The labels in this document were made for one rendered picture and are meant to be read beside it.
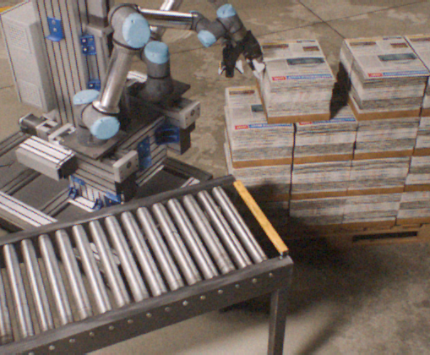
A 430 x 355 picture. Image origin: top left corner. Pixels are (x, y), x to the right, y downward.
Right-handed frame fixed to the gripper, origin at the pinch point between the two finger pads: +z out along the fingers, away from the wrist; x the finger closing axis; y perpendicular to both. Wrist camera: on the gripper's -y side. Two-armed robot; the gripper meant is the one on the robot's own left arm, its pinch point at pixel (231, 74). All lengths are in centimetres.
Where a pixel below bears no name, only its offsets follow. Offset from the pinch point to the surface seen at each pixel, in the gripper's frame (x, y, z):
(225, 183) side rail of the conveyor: -7, -6, 79
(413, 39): 85, 21, 10
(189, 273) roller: -23, -6, 127
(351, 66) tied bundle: 54, 16, 23
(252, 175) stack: 8, -30, 44
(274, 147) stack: 17.4, -13.9, 43.9
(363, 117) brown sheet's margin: 58, 0, 42
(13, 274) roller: -85, -5, 124
